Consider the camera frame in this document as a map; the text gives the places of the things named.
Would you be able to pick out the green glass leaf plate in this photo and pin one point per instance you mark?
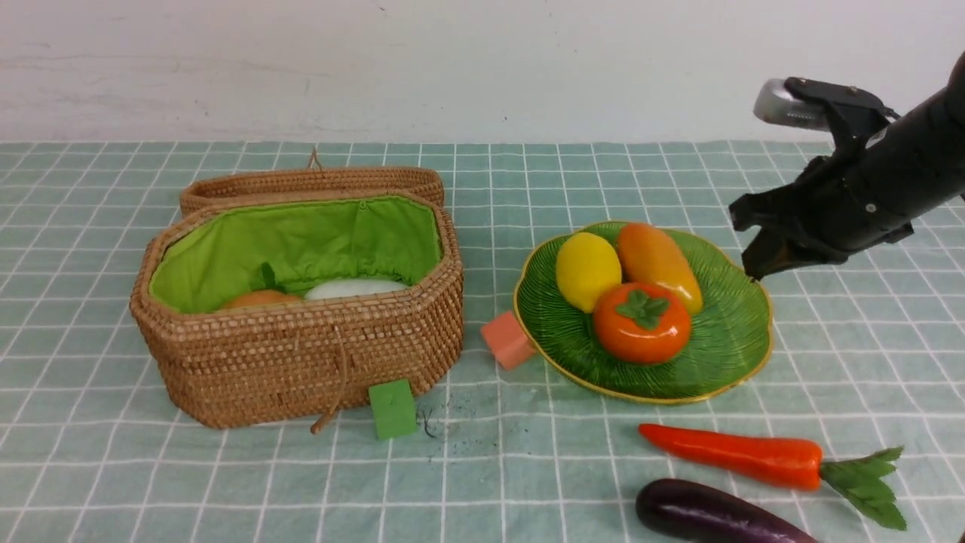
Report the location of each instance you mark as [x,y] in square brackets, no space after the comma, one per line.
[732,338]

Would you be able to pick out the woven rattan basket lid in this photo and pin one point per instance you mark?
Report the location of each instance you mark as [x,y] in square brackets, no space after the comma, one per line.
[419,181]

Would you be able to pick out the dark purple eggplant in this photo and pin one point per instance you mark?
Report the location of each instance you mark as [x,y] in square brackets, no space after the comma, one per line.
[696,512]

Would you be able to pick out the green foam cube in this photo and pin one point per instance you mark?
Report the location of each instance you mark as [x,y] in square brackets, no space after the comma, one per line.
[393,409]

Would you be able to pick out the pink foam cube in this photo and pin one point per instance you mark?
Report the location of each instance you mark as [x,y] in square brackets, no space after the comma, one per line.
[507,341]

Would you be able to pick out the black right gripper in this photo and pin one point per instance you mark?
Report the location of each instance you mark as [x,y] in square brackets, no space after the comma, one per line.
[837,207]

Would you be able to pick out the orange carrot with green top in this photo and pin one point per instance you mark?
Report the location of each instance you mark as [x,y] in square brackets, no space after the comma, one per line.
[796,464]

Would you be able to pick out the woven rattan basket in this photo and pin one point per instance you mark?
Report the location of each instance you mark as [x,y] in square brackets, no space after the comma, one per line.
[253,365]

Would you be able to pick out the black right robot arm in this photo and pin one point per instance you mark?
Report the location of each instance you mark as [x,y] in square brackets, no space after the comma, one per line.
[859,120]

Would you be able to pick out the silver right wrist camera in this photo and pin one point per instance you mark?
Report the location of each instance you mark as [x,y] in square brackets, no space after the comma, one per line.
[777,106]

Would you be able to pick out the yellow lemon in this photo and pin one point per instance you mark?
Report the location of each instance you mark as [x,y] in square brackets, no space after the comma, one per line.
[587,266]

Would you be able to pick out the orange persimmon with green calyx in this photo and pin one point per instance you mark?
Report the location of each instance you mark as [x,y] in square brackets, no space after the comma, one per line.
[641,323]

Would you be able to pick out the orange onion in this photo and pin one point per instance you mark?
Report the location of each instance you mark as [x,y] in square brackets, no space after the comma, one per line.
[261,298]

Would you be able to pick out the yellow orange mango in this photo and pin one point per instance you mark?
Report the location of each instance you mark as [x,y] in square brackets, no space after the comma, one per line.
[649,254]

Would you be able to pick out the white radish with green leaves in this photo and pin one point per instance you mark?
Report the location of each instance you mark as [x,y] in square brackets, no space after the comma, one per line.
[339,288]

